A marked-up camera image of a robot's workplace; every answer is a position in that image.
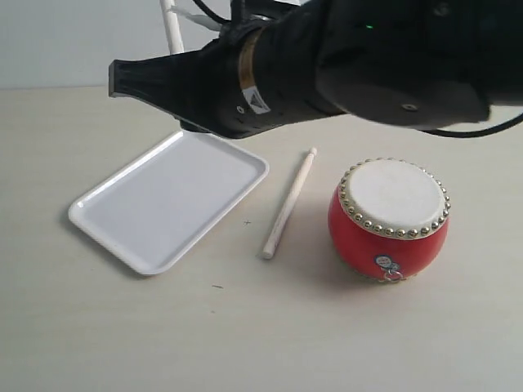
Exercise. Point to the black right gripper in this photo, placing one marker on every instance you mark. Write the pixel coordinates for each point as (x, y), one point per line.
(236, 91)

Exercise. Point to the wooden drumstick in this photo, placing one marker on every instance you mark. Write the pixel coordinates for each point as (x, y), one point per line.
(272, 242)
(172, 27)

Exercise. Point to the white rectangular plastic tray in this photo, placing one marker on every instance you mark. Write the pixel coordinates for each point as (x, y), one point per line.
(154, 210)

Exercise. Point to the small red drum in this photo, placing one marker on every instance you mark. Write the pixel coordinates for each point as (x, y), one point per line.
(388, 219)

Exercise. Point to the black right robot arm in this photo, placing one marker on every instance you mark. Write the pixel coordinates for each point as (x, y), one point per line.
(424, 65)

